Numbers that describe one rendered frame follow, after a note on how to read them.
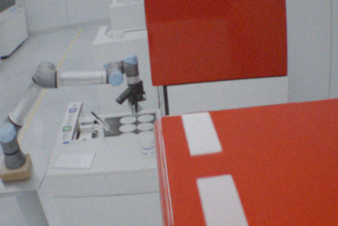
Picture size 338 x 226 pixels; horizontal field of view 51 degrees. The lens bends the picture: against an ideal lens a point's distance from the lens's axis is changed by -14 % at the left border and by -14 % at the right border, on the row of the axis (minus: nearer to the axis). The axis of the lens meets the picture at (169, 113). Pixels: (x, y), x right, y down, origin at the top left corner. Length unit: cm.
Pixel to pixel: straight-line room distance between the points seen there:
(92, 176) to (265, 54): 108
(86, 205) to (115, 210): 16
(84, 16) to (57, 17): 76
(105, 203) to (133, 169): 26
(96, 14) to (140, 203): 855
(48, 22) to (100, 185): 879
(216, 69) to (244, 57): 16
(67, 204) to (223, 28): 120
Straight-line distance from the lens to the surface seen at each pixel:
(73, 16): 1035
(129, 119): 251
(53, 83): 205
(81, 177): 193
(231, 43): 205
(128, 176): 191
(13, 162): 226
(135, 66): 219
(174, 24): 198
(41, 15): 1053
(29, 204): 241
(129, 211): 204
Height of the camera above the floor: 198
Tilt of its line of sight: 25 degrees down
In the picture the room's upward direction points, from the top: 5 degrees counter-clockwise
